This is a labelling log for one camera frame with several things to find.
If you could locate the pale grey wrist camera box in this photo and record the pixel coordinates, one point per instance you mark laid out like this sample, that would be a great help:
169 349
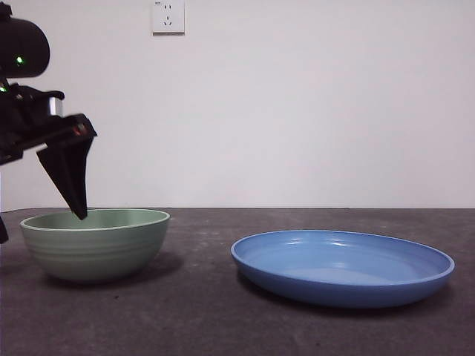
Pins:
56 106

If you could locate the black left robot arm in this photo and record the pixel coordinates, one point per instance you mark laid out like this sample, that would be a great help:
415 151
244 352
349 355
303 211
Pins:
22 44

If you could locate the white wall socket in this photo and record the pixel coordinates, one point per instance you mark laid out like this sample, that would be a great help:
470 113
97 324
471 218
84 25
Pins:
168 18

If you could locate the blue round plate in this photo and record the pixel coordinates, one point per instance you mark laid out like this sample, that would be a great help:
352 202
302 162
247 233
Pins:
334 289

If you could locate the green ribbed bowl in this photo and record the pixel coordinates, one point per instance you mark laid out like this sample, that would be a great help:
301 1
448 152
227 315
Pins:
92 256

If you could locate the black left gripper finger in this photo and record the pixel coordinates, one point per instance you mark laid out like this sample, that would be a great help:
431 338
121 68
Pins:
67 170
88 163

